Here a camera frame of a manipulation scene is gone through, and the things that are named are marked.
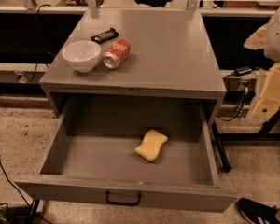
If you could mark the black sneaker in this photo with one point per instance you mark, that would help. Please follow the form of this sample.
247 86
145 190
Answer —
257 213

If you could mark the black drawer handle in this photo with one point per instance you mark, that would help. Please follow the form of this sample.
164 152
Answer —
122 200

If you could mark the black power adapter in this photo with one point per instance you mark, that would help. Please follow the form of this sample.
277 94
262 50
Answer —
243 71

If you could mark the black snack bar wrapper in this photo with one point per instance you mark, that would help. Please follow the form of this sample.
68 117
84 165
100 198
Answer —
105 36

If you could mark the white bowl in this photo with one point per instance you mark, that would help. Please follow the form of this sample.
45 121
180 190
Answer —
82 55

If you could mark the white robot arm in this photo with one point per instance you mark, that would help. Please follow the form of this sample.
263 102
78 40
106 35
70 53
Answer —
272 38

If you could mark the black stand leg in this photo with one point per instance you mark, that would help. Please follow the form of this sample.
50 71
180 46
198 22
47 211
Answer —
222 154

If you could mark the red soda can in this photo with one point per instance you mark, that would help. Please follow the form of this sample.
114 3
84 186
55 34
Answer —
116 53

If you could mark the open grey top drawer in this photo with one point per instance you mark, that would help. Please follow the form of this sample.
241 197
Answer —
92 152

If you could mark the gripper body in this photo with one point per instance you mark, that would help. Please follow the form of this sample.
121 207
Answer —
278 36

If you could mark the yellow sponge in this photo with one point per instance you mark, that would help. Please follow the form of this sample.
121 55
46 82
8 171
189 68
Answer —
151 145

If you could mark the grey drawer cabinet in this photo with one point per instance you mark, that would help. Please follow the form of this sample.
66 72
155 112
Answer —
171 56

